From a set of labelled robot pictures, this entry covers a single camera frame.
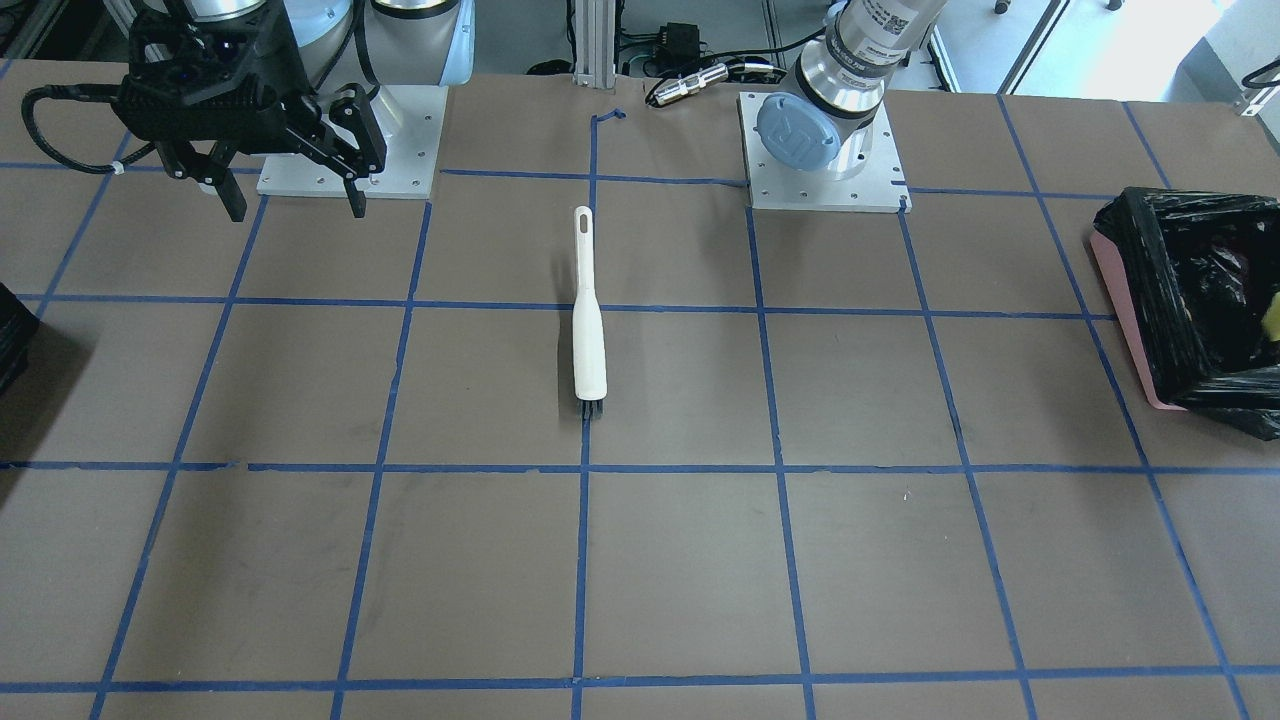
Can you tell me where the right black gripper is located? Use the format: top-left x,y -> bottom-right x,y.
110,5 -> 388,223

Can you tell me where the beige hand brush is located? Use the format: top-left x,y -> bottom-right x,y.
571,206 -> 608,421

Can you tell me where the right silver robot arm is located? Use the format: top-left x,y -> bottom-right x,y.
110,1 -> 475,222

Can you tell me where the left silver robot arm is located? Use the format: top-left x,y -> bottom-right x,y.
754,1 -> 945,179

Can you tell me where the black lined trash bin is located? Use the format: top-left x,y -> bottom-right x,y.
1091,187 -> 1279,441

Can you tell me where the black power box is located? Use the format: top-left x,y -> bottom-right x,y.
652,22 -> 703,73

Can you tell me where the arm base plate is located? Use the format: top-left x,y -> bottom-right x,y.
256,85 -> 449,200
739,92 -> 913,213

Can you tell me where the aluminium frame post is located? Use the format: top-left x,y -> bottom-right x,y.
570,0 -> 618,92

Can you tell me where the metal cable connector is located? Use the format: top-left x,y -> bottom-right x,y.
645,63 -> 730,109

